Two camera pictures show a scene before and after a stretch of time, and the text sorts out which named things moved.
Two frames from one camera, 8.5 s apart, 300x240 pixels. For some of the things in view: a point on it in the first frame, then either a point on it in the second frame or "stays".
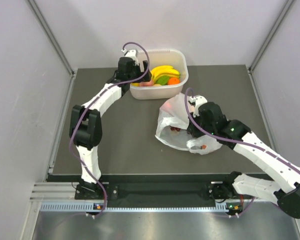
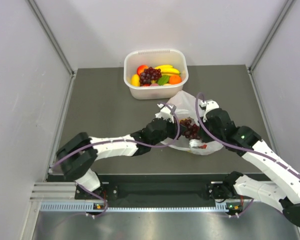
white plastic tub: (177, 58) stays
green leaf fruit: (162, 80) stays
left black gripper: (146, 78) → (174, 127)
